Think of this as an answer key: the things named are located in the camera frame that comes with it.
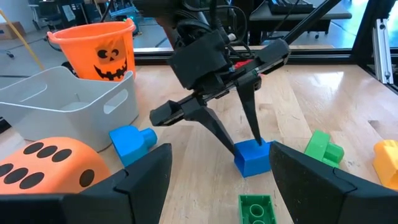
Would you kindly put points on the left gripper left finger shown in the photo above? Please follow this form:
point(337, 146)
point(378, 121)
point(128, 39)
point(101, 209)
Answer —
point(109, 208)

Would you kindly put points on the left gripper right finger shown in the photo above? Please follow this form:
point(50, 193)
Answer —
point(326, 202)

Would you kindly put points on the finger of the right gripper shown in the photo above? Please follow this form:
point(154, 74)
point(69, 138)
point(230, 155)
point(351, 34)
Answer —
point(214, 127)
point(248, 105)

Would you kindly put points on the blue toy block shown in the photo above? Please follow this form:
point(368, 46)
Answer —
point(252, 160)

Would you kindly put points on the orange foam die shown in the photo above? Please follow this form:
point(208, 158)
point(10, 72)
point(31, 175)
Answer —
point(93, 158)

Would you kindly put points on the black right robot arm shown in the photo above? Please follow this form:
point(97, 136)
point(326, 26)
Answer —
point(189, 15)

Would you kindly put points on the red toy block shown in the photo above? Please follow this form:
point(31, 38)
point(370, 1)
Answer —
point(242, 63)

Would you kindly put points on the black keyboard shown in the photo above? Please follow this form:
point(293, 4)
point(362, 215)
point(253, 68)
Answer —
point(289, 6)

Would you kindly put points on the green large toy block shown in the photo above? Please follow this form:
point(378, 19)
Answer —
point(323, 149)

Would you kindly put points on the dark desk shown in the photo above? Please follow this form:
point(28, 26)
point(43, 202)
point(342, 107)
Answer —
point(326, 18)

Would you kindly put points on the light blue large block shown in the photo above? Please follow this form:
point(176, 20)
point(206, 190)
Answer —
point(130, 144)

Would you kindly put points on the green small square brick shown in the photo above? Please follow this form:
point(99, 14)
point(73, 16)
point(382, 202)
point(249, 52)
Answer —
point(256, 211)

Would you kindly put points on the yellow large toy block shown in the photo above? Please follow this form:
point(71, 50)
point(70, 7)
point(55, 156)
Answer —
point(387, 165)

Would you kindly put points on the light grey plastic bin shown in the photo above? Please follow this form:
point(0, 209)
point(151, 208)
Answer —
point(77, 124)

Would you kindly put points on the silver aluminium extrusion bar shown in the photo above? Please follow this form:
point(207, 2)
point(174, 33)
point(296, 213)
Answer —
point(383, 49)

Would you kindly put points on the computer tower with green lights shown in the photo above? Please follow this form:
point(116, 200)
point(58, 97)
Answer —
point(130, 21)

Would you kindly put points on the orange pumpkin bucket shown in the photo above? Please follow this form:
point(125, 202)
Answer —
point(81, 40)

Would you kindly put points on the cardboard box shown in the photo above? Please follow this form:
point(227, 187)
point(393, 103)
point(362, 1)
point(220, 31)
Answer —
point(12, 31)

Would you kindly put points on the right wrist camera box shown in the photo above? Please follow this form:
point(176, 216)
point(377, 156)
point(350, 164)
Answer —
point(199, 59)

